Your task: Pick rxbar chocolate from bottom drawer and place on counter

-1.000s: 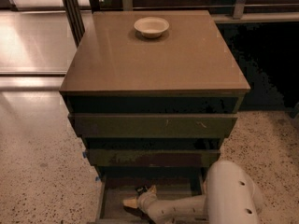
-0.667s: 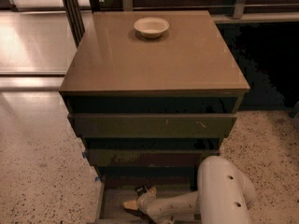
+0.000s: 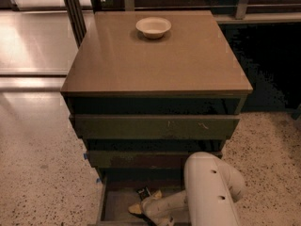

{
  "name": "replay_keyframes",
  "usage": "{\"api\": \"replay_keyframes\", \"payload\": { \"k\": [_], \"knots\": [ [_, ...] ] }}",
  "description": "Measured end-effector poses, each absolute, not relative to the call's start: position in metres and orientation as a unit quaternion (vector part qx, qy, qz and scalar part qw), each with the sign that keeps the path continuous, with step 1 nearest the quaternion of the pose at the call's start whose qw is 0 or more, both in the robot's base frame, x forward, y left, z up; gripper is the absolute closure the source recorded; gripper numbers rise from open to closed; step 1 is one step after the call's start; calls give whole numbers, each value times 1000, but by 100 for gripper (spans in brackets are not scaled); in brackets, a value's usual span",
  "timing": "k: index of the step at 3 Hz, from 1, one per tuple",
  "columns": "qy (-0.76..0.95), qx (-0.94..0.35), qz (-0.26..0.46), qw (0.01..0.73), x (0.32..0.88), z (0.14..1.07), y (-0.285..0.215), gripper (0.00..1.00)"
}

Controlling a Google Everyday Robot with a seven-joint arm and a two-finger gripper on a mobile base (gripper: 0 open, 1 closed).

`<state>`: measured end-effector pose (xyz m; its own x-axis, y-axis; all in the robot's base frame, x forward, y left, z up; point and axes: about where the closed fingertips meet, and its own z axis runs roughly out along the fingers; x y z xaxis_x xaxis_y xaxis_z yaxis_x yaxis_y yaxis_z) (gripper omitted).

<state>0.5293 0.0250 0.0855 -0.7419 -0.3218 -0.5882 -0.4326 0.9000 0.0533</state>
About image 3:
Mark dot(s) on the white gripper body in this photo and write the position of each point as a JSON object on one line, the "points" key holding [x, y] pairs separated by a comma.
{"points": [[152, 207]]}

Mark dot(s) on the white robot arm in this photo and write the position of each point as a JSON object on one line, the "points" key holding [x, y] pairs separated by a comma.
{"points": [[211, 189]]}

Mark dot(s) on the open bottom drawer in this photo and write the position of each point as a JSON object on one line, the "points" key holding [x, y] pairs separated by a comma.
{"points": [[117, 196]]}

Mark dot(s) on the middle drawer front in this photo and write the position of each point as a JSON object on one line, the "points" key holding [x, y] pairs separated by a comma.
{"points": [[137, 160]]}

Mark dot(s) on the brown drawer cabinet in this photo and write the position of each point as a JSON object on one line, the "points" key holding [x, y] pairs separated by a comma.
{"points": [[191, 70]]}

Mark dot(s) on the white paper bowl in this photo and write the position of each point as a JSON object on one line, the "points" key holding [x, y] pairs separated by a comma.
{"points": [[153, 27]]}

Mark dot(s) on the metal railing frame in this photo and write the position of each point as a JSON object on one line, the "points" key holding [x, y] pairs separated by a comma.
{"points": [[286, 14]]}

